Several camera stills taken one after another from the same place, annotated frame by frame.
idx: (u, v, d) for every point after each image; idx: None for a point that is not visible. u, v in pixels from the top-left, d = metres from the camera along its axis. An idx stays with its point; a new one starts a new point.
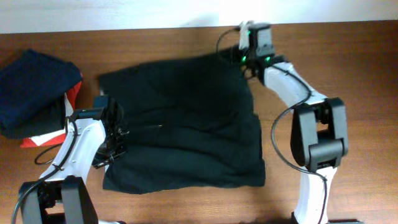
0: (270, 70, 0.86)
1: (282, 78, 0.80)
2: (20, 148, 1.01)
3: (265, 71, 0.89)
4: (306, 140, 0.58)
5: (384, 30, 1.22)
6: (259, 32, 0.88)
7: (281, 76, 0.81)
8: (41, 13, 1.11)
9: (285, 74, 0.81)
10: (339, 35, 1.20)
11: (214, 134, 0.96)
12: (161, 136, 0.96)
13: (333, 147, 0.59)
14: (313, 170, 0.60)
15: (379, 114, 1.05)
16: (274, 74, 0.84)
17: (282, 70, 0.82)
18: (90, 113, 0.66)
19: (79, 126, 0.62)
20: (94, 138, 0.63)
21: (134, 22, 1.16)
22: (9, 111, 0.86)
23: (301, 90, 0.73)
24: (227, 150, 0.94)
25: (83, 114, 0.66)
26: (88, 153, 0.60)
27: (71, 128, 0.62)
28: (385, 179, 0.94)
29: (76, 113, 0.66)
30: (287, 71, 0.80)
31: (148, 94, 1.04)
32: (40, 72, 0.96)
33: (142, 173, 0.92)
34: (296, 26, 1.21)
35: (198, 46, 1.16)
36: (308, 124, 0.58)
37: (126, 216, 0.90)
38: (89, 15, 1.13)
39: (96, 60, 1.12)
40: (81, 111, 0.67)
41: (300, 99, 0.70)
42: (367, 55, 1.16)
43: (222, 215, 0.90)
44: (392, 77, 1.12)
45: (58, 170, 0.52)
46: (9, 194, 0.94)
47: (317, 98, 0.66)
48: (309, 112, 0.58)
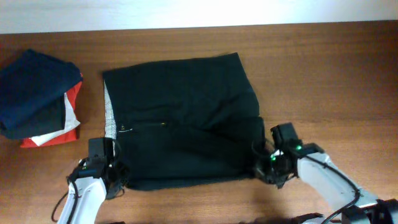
0: (304, 162, 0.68)
1: (322, 173, 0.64)
2: (19, 148, 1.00)
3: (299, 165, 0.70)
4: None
5: (389, 29, 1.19)
6: (281, 126, 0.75)
7: (319, 169, 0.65)
8: (34, 12, 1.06)
9: (321, 167, 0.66)
10: (343, 34, 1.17)
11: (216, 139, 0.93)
12: (165, 133, 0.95)
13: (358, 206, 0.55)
14: None
15: (377, 115, 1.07)
16: (310, 165, 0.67)
17: (318, 162, 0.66)
18: (90, 171, 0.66)
19: (79, 186, 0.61)
20: (94, 198, 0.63)
21: (134, 23, 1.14)
22: (10, 111, 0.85)
23: (346, 186, 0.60)
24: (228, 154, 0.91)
25: (83, 173, 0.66)
26: (89, 215, 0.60)
27: (71, 189, 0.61)
28: (380, 179, 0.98)
29: (76, 170, 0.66)
30: (324, 163, 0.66)
31: (150, 89, 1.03)
32: (40, 72, 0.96)
33: (143, 171, 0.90)
34: (299, 25, 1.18)
35: (199, 46, 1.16)
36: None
37: (128, 215, 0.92)
38: (86, 15, 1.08)
39: (97, 61, 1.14)
40: (79, 168, 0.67)
41: (347, 196, 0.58)
42: (369, 56, 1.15)
43: (222, 215, 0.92)
44: (391, 78, 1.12)
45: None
46: (11, 195, 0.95)
47: (365, 197, 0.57)
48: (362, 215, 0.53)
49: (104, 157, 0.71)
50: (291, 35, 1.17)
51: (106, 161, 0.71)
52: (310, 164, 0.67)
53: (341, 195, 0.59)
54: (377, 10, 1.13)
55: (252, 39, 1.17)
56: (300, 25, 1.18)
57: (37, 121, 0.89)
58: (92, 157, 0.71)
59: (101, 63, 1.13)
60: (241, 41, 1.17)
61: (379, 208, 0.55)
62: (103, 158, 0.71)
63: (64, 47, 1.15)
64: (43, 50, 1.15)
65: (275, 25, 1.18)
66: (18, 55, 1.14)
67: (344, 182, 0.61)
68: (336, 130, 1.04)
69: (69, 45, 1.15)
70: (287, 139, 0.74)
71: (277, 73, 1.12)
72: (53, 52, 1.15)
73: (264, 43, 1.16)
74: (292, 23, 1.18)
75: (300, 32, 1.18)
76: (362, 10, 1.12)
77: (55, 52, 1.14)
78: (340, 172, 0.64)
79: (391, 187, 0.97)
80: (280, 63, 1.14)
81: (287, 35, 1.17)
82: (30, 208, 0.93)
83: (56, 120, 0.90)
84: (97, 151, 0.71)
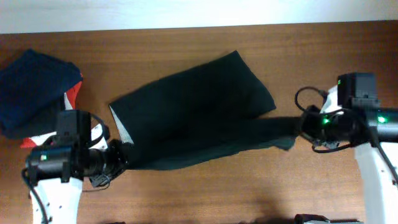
0: (372, 157, 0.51)
1: (382, 193, 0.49)
2: (18, 147, 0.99)
3: (366, 146, 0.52)
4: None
5: (391, 30, 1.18)
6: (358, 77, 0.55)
7: (384, 183, 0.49)
8: (33, 12, 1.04)
9: (390, 183, 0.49)
10: (343, 34, 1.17)
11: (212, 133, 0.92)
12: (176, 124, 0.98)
13: None
14: None
15: None
16: (377, 169, 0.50)
17: (395, 175, 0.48)
18: (53, 152, 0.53)
19: (45, 201, 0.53)
20: (68, 206, 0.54)
21: (134, 22, 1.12)
22: (10, 111, 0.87)
23: None
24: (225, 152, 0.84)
25: (47, 153, 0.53)
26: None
27: (36, 206, 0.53)
28: None
29: (37, 150, 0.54)
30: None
31: (155, 99, 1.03)
32: (41, 73, 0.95)
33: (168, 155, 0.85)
34: (299, 25, 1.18)
35: (199, 47, 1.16)
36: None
37: (129, 214, 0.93)
38: (85, 15, 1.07)
39: (98, 61, 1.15)
40: (41, 147, 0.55)
41: None
42: (368, 56, 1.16)
43: (222, 215, 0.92)
44: (388, 79, 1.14)
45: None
46: (11, 194, 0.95)
47: None
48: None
49: (75, 139, 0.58)
50: (291, 35, 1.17)
51: (80, 140, 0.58)
52: (379, 168, 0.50)
53: None
54: (380, 12, 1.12)
55: (252, 39, 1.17)
56: (301, 26, 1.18)
57: (37, 121, 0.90)
58: (61, 134, 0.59)
59: (101, 63, 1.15)
60: (242, 41, 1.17)
61: None
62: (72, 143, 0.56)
63: (65, 47, 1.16)
64: (44, 51, 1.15)
65: (275, 26, 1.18)
66: (18, 55, 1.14)
67: None
68: None
69: (69, 45, 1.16)
70: (364, 97, 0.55)
71: (276, 73, 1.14)
72: (54, 52, 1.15)
73: (264, 44, 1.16)
74: (293, 23, 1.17)
75: (300, 32, 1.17)
76: (365, 12, 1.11)
77: (56, 53, 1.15)
78: None
79: None
80: (280, 63, 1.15)
81: (287, 36, 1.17)
82: (30, 208, 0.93)
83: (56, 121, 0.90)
84: (69, 129, 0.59)
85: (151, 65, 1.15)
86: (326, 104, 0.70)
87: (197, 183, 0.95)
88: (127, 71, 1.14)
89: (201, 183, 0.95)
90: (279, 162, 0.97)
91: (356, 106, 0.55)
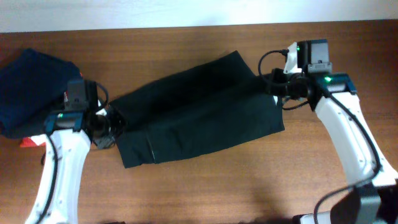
0: (328, 104, 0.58)
1: (345, 128, 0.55)
2: (17, 147, 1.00)
3: (323, 101, 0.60)
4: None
5: (390, 28, 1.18)
6: (312, 45, 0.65)
7: (343, 119, 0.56)
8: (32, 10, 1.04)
9: (347, 119, 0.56)
10: (343, 33, 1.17)
11: (213, 102, 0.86)
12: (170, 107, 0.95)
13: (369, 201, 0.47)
14: None
15: (380, 116, 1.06)
16: (335, 113, 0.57)
17: (346, 111, 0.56)
18: (69, 115, 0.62)
19: (58, 145, 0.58)
20: (79, 153, 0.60)
21: (134, 21, 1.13)
22: (9, 110, 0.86)
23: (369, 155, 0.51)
24: (224, 124, 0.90)
25: (62, 118, 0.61)
26: (75, 179, 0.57)
27: (50, 150, 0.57)
28: None
29: (53, 116, 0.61)
30: (352, 116, 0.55)
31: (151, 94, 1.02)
32: (41, 73, 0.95)
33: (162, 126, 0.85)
34: (299, 25, 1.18)
35: (199, 46, 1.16)
36: (366, 212, 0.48)
37: (128, 214, 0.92)
38: (85, 14, 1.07)
39: (97, 60, 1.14)
40: (56, 114, 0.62)
41: (365, 168, 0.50)
42: (368, 54, 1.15)
43: (222, 215, 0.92)
44: (390, 77, 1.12)
45: (43, 216, 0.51)
46: (10, 194, 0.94)
47: (387, 175, 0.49)
48: (370, 198, 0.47)
49: (85, 106, 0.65)
50: (290, 35, 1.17)
51: (88, 106, 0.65)
52: (336, 109, 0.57)
53: (358, 163, 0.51)
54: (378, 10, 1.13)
55: (252, 38, 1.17)
56: (300, 25, 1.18)
57: (36, 120, 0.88)
58: (72, 101, 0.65)
59: (100, 62, 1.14)
60: (241, 40, 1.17)
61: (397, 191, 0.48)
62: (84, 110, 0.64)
63: (64, 46, 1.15)
64: (43, 50, 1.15)
65: (275, 25, 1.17)
66: (17, 54, 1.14)
67: (369, 150, 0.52)
68: None
69: (68, 45, 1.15)
70: (317, 61, 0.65)
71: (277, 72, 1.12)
72: (53, 51, 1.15)
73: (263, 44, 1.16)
74: (292, 23, 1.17)
75: (300, 32, 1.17)
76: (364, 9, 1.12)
77: (55, 51, 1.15)
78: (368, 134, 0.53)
79: None
80: (280, 61, 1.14)
81: (286, 35, 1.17)
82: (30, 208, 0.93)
83: None
84: (78, 95, 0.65)
85: (150, 64, 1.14)
86: (290, 63, 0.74)
87: (197, 182, 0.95)
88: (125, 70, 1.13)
89: (201, 182, 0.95)
90: (279, 162, 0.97)
91: (311, 73, 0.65)
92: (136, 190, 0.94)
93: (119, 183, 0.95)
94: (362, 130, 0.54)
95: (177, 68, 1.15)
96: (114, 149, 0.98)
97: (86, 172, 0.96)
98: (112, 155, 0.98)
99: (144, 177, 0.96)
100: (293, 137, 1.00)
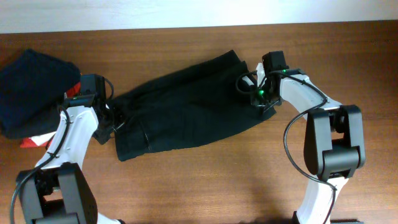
0: (286, 81, 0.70)
1: (298, 89, 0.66)
2: (17, 148, 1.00)
3: (282, 82, 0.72)
4: (319, 145, 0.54)
5: (388, 28, 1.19)
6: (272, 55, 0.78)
7: (296, 84, 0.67)
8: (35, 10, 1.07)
9: (301, 84, 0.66)
10: (342, 33, 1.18)
11: (199, 84, 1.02)
12: (159, 98, 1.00)
13: (323, 117, 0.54)
14: (324, 178, 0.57)
15: (379, 115, 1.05)
16: (290, 84, 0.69)
17: (297, 79, 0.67)
18: (81, 101, 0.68)
19: (71, 113, 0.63)
20: (87, 124, 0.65)
21: (134, 22, 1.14)
22: (10, 111, 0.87)
23: (318, 98, 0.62)
24: (213, 106, 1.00)
25: (74, 102, 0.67)
26: (81, 142, 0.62)
27: (63, 116, 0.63)
28: (380, 180, 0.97)
29: (67, 101, 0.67)
30: (303, 81, 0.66)
31: (150, 84, 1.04)
32: (40, 73, 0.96)
33: (147, 119, 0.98)
34: (298, 25, 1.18)
35: (199, 47, 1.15)
36: (322, 129, 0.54)
37: (128, 215, 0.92)
38: (88, 14, 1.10)
39: (96, 60, 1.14)
40: (70, 98, 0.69)
41: (315, 102, 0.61)
42: (367, 55, 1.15)
43: (222, 215, 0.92)
44: (389, 78, 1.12)
45: (53, 157, 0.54)
46: (10, 194, 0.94)
47: (332, 104, 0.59)
48: (323, 114, 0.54)
49: (95, 93, 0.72)
50: (291, 35, 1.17)
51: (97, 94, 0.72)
52: (290, 82, 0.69)
53: (310, 103, 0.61)
54: (375, 9, 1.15)
55: (252, 39, 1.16)
56: (300, 25, 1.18)
57: (36, 121, 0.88)
58: (84, 91, 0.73)
59: (100, 63, 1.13)
60: (241, 41, 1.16)
61: (341, 112, 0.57)
62: (94, 94, 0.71)
63: (64, 46, 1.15)
64: (43, 50, 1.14)
65: (275, 25, 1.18)
66: (17, 55, 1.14)
67: (316, 93, 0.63)
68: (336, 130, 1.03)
69: (68, 45, 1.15)
70: (277, 66, 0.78)
71: None
72: (53, 51, 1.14)
73: (264, 44, 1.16)
74: (291, 23, 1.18)
75: (300, 32, 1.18)
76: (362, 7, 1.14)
77: (55, 52, 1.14)
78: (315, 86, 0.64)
79: (391, 186, 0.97)
80: None
81: (287, 36, 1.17)
82: None
83: (55, 119, 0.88)
84: (89, 86, 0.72)
85: (150, 65, 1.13)
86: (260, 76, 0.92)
87: (196, 182, 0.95)
88: (124, 71, 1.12)
89: (201, 182, 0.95)
90: (278, 162, 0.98)
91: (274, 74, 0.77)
92: (136, 190, 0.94)
93: (119, 183, 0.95)
94: (311, 86, 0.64)
95: (176, 67, 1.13)
96: (113, 149, 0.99)
97: (86, 172, 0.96)
98: (112, 155, 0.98)
99: (144, 178, 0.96)
100: (293, 138, 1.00)
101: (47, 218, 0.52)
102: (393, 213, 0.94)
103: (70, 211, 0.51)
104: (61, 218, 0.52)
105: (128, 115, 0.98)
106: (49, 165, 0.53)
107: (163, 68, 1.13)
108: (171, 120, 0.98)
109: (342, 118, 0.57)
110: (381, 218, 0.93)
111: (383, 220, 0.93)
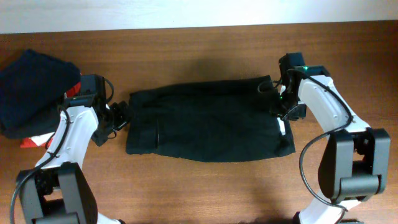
0: (306, 83, 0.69)
1: (321, 96, 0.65)
2: (17, 147, 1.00)
3: (301, 83, 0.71)
4: (338, 173, 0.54)
5: (388, 29, 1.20)
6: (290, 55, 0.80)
7: (319, 91, 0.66)
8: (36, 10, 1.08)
9: (324, 91, 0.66)
10: (342, 34, 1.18)
11: (222, 97, 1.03)
12: (178, 106, 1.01)
13: (346, 144, 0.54)
14: (339, 200, 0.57)
15: (380, 115, 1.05)
16: (311, 87, 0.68)
17: (321, 85, 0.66)
18: (81, 100, 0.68)
19: (71, 113, 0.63)
20: (87, 124, 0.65)
21: (135, 22, 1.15)
22: (10, 111, 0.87)
23: (341, 112, 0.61)
24: (231, 124, 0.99)
25: (74, 102, 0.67)
26: (81, 142, 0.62)
27: (63, 116, 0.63)
28: None
29: (67, 101, 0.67)
30: (328, 88, 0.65)
31: (171, 92, 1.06)
32: (40, 73, 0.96)
33: (161, 122, 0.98)
34: (298, 25, 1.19)
35: (199, 46, 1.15)
36: (342, 157, 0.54)
37: (127, 215, 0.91)
38: (88, 13, 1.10)
39: (96, 60, 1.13)
40: (70, 98, 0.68)
41: (339, 121, 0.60)
42: (367, 55, 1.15)
43: (222, 215, 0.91)
44: (389, 78, 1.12)
45: (53, 157, 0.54)
46: (9, 194, 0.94)
47: (358, 124, 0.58)
48: (347, 138, 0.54)
49: (95, 92, 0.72)
50: (291, 35, 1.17)
51: (97, 93, 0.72)
52: (312, 86, 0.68)
53: (333, 119, 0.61)
54: (374, 10, 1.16)
55: (252, 39, 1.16)
56: (300, 25, 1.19)
57: (37, 121, 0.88)
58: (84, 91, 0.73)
59: (99, 61, 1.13)
60: (241, 40, 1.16)
61: (366, 135, 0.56)
62: (94, 94, 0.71)
63: (64, 46, 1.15)
64: (43, 50, 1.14)
65: (275, 25, 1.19)
66: (17, 54, 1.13)
67: (341, 107, 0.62)
68: None
69: (69, 45, 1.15)
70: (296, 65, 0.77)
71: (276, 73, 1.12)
72: (52, 50, 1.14)
73: (264, 43, 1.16)
74: (291, 23, 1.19)
75: (300, 32, 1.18)
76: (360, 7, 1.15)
77: (54, 50, 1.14)
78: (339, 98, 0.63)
79: (392, 186, 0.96)
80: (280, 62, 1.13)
81: (287, 35, 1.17)
82: None
83: (56, 119, 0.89)
84: (90, 86, 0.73)
85: (150, 65, 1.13)
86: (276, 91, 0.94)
87: (197, 182, 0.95)
88: (124, 70, 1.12)
89: (201, 182, 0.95)
90: (278, 162, 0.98)
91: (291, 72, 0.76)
92: (136, 190, 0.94)
93: (119, 183, 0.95)
94: (336, 96, 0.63)
95: (176, 66, 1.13)
96: (114, 150, 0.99)
97: (86, 172, 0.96)
98: (113, 155, 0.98)
99: (145, 178, 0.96)
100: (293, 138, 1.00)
101: (46, 217, 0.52)
102: (394, 213, 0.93)
103: (70, 210, 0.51)
104: (61, 218, 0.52)
105: (144, 115, 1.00)
106: (49, 165, 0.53)
107: (163, 68, 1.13)
108: (186, 127, 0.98)
109: (366, 142, 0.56)
110: (383, 218, 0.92)
111: (385, 220, 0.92)
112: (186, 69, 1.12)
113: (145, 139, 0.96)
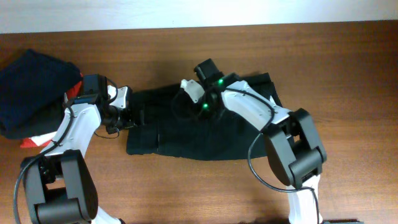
0: (227, 94, 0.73)
1: (240, 102, 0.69)
2: (17, 148, 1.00)
3: (224, 97, 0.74)
4: (284, 161, 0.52)
5: (389, 28, 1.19)
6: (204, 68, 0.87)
7: (239, 96, 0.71)
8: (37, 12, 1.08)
9: (242, 96, 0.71)
10: (342, 34, 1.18)
11: None
12: (176, 104, 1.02)
13: (278, 135, 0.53)
14: (299, 186, 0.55)
15: (379, 115, 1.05)
16: (233, 98, 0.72)
17: (237, 92, 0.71)
18: (85, 99, 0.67)
19: (74, 109, 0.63)
20: (90, 120, 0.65)
21: (134, 22, 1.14)
22: (11, 111, 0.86)
23: (263, 109, 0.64)
24: (229, 122, 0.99)
25: (79, 101, 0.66)
26: (84, 134, 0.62)
27: (67, 112, 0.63)
28: (380, 180, 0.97)
29: (72, 99, 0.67)
30: (244, 92, 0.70)
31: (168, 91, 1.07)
32: (41, 73, 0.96)
33: (161, 121, 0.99)
34: (298, 25, 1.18)
35: (199, 47, 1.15)
36: (282, 145, 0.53)
37: (128, 215, 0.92)
38: (87, 14, 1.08)
39: (96, 60, 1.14)
40: (75, 97, 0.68)
41: (263, 116, 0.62)
42: (367, 55, 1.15)
43: (222, 215, 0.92)
44: (388, 78, 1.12)
45: (56, 145, 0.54)
46: (11, 194, 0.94)
47: (280, 112, 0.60)
48: (277, 130, 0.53)
49: (99, 93, 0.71)
50: (290, 36, 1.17)
51: (100, 94, 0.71)
52: (232, 94, 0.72)
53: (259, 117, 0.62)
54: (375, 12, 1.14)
55: (252, 39, 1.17)
56: (300, 25, 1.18)
57: (37, 121, 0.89)
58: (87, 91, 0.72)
59: (100, 63, 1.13)
60: (241, 41, 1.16)
61: (291, 118, 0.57)
62: (97, 93, 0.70)
63: (64, 46, 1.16)
64: (44, 50, 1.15)
65: (275, 26, 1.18)
66: (18, 55, 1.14)
67: (262, 106, 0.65)
68: (335, 129, 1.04)
69: (69, 45, 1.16)
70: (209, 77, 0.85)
71: (275, 73, 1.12)
72: (53, 51, 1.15)
73: (264, 44, 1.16)
74: (291, 23, 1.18)
75: (299, 32, 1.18)
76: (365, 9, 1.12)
77: (56, 51, 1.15)
78: (256, 96, 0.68)
79: (391, 186, 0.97)
80: (280, 63, 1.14)
81: (286, 36, 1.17)
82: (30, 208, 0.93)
83: (56, 119, 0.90)
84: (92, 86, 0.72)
85: (150, 65, 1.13)
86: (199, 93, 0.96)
87: (196, 183, 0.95)
88: (124, 71, 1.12)
89: (201, 182, 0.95)
90: None
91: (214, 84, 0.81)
92: (136, 190, 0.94)
93: (119, 183, 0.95)
94: (252, 98, 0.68)
95: (176, 67, 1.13)
96: (114, 150, 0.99)
97: None
98: (112, 155, 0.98)
99: (145, 178, 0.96)
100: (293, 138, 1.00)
101: (48, 205, 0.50)
102: (393, 213, 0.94)
103: (71, 196, 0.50)
104: (61, 206, 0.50)
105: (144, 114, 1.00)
106: (52, 152, 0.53)
107: (163, 68, 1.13)
108: (185, 126, 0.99)
109: (293, 123, 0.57)
110: (382, 218, 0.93)
111: (384, 220, 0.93)
112: (186, 69, 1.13)
113: (145, 139, 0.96)
